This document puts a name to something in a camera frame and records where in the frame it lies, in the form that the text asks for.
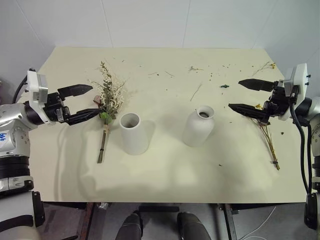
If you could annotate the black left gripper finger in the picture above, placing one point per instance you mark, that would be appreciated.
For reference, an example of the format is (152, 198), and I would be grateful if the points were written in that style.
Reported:
(76, 90)
(83, 115)

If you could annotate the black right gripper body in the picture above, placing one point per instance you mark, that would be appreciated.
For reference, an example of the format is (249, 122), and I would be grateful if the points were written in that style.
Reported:
(278, 101)

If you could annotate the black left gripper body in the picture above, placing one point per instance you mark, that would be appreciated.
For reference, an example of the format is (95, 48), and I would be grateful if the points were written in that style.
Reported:
(53, 106)

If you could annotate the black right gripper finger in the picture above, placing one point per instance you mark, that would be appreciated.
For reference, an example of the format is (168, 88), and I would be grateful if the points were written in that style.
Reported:
(257, 85)
(250, 110)

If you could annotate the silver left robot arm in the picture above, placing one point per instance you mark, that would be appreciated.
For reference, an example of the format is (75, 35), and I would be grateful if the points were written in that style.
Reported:
(10, 115)

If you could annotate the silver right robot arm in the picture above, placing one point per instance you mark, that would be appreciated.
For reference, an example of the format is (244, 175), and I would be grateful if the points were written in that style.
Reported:
(315, 105)

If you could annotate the white bottle-shaped vase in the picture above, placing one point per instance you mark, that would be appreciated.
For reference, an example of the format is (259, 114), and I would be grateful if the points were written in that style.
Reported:
(197, 130)

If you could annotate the white cylinder vase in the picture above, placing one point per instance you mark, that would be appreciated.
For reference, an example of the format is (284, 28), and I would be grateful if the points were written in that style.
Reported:
(135, 140)

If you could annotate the loose yellow flower sprig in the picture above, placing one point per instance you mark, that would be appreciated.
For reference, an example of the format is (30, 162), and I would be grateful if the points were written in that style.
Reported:
(272, 65)

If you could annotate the green and white flower bouquet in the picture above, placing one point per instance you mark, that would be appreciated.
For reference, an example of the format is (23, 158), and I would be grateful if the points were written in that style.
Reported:
(110, 97)

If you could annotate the small dark green leaf bit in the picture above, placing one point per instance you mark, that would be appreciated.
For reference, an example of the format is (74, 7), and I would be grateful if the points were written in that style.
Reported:
(224, 86)

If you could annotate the long thin loose twig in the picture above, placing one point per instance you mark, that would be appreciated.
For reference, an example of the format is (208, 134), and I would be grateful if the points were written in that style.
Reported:
(195, 92)

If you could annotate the yellow dried flower bouquet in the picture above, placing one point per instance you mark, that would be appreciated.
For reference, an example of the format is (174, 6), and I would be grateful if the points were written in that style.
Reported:
(275, 162)

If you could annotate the small pale loose sprig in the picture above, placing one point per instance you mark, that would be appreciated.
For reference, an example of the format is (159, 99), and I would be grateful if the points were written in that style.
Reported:
(192, 68)

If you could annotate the short loose twig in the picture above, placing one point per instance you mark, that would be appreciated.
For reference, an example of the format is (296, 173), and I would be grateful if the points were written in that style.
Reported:
(153, 73)
(169, 73)

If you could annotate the dark rounded robot leg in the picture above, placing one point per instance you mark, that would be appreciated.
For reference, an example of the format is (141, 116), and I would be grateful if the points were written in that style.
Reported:
(131, 227)
(192, 227)

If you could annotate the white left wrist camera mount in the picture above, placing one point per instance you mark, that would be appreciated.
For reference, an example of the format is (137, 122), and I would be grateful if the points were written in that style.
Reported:
(32, 82)

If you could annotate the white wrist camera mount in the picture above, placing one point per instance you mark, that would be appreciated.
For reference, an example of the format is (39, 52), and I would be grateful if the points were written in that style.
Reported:
(302, 75)
(32, 82)

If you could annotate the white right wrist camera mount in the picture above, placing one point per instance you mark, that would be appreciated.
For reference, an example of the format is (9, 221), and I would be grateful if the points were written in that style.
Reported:
(302, 75)

